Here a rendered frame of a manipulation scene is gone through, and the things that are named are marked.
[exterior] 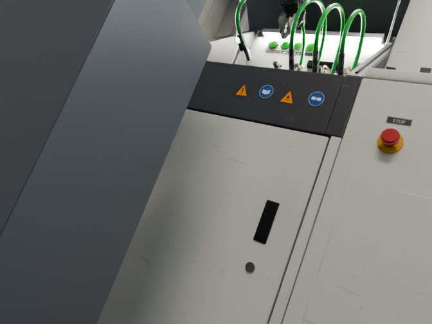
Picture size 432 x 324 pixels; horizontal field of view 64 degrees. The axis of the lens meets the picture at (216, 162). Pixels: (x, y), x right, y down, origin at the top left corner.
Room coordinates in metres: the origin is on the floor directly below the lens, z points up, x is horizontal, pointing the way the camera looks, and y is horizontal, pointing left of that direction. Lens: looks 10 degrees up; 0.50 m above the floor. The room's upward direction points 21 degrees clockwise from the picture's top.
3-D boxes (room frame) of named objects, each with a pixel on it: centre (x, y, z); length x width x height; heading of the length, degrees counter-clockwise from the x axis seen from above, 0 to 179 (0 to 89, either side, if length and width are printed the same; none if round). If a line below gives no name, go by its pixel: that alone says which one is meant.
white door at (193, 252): (0.95, 0.05, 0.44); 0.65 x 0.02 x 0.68; 59
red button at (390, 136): (0.70, -0.33, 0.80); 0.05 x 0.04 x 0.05; 59
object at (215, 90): (0.96, 0.04, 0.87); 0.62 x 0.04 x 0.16; 59
